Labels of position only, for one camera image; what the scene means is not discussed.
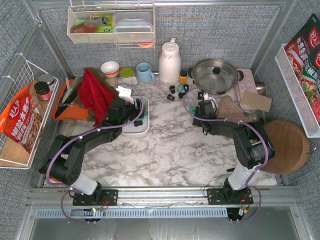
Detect pink striped cloth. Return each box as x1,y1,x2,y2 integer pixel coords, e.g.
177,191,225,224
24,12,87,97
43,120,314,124
217,96,251,123

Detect white storage basket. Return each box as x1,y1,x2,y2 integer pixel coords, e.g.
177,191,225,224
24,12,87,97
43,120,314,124
122,96,150,138

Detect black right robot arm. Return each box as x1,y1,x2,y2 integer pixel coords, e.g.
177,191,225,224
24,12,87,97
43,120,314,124
192,100,276,203

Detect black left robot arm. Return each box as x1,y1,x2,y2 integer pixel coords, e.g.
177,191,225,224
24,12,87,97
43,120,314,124
39,96,146,196

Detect green coffee capsule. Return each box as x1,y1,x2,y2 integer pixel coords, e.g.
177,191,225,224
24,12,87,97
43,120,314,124
177,85,184,93
188,106,196,115

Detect black capsule number four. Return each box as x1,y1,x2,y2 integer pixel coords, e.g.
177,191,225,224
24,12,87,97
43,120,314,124
197,91,204,100

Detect red cloth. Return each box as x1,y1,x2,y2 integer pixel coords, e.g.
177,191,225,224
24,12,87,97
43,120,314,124
76,67,119,127

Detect stainless steel pan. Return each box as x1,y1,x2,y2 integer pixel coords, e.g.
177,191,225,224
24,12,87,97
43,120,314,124
188,58,244,96

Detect green lid cup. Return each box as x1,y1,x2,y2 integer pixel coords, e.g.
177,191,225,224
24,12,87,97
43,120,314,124
119,67,138,85

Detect blue mug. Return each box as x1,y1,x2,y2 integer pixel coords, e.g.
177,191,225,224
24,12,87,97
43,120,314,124
136,62,156,83

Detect white orange bowl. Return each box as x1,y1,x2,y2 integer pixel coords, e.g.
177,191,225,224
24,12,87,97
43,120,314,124
100,61,120,78

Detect brown sponge pad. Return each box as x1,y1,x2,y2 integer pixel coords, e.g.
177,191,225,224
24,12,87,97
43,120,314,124
240,90,272,112

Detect pink tray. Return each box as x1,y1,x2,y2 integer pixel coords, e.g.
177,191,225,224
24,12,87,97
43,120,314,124
235,68,258,111

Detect orange tray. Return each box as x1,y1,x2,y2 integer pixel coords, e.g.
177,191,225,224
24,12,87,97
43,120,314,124
51,81,89,121

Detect white thermos jug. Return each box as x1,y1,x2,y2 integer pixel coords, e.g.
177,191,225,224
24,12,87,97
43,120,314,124
158,38,181,85

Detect dark lid jar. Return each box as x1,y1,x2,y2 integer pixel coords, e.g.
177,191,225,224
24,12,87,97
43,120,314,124
34,81,52,101

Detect clear plastic container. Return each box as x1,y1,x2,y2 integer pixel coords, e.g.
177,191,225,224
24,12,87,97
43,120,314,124
113,11,154,43

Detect round wooden cutting board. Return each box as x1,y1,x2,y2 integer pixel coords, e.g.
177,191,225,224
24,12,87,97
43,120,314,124
262,120,310,175

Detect red snack bag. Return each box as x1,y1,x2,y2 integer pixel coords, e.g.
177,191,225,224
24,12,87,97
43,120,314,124
0,84,42,153

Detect red seasoning packets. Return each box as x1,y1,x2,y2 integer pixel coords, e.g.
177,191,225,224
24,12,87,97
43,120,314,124
284,13,320,122

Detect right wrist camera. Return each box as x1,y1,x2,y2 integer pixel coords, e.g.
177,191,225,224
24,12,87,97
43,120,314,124
203,93,216,102

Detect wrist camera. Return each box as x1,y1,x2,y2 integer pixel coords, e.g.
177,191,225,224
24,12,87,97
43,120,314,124
203,93,216,102
115,85,134,104

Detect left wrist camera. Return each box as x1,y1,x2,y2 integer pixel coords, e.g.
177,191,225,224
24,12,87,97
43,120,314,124
115,85,134,104

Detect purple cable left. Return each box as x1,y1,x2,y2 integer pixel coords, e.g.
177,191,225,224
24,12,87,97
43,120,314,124
44,82,147,223

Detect white wall shelf basket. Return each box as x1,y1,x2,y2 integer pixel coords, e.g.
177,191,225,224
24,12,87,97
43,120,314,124
67,4,156,48

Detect white wire basket right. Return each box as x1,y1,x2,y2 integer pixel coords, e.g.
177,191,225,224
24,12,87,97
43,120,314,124
274,43,320,139

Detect white wire basket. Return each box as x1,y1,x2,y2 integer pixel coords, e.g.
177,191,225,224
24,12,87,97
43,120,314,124
0,53,59,169
274,43,320,139

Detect white wire basket left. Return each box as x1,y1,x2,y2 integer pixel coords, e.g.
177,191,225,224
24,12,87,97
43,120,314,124
0,53,59,169

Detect metal rail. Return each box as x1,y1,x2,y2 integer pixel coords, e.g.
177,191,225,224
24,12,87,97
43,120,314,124
26,186,304,209

